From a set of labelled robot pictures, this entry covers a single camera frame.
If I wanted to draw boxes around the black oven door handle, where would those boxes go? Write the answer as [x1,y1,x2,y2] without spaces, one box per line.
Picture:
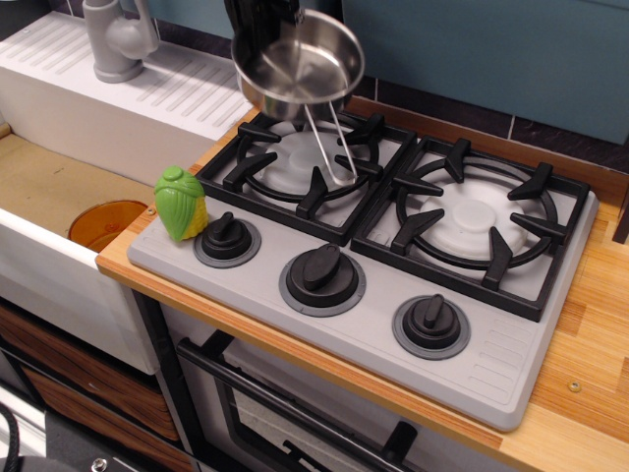
[176,331,417,471]

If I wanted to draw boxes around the black braided cable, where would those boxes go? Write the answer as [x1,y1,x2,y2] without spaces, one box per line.
[0,402,21,463]

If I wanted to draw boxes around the wooden drawer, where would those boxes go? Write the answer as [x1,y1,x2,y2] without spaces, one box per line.
[24,367,194,472]
[1,304,174,436]

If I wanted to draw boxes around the green yellow toy corncob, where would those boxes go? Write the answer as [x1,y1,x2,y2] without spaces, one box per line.
[154,165,209,242]

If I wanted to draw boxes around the black stove knob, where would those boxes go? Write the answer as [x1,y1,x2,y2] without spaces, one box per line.
[194,211,261,269]
[279,243,367,318]
[392,294,471,361]

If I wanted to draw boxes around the white toy sink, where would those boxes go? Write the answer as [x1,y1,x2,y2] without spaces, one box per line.
[1,12,251,375]

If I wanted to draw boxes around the black middle stove knob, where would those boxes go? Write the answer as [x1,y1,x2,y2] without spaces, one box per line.
[279,243,367,318]

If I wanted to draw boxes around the toy oven door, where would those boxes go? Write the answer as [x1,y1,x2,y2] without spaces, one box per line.
[163,307,508,471]

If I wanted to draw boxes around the black right burner grate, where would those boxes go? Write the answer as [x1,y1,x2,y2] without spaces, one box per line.
[352,138,599,322]

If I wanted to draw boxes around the wooden upper drawer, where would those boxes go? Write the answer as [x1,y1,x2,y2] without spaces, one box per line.
[1,304,174,436]

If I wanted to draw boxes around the black left burner grate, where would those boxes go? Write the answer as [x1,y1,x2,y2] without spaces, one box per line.
[197,112,418,246]

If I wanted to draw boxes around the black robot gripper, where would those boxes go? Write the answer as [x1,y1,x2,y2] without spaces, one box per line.
[224,0,301,35]

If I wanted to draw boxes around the grey toy faucet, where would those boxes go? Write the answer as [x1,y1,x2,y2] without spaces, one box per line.
[83,0,159,84]

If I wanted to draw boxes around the stainless steel pan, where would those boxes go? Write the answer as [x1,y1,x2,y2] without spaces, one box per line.
[231,9,365,186]

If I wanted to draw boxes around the black left stove knob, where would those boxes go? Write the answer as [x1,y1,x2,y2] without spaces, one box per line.
[194,211,261,269]

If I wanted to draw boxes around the black burner grate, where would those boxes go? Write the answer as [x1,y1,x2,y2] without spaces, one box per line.
[197,112,418,246]
[352,138,599,322]

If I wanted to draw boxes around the black right stove knob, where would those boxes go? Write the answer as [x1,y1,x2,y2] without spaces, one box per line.
[392,294,471,361]

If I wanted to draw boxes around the wooden lower drawer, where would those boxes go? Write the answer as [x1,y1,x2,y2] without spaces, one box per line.
[24,367,194,472]

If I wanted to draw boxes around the grey toy stove top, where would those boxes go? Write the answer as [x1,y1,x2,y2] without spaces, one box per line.
[126,91,600,434]

